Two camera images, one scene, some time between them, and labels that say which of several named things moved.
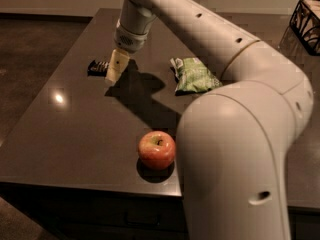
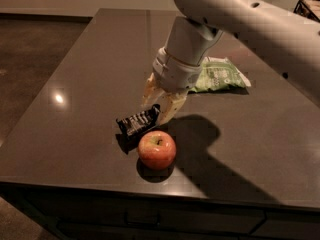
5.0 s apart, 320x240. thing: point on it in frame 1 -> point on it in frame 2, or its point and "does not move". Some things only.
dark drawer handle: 141,224 does not move
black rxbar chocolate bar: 98,69 -> 132,125
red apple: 156,150 does not move
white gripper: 130,40 -> 175,73
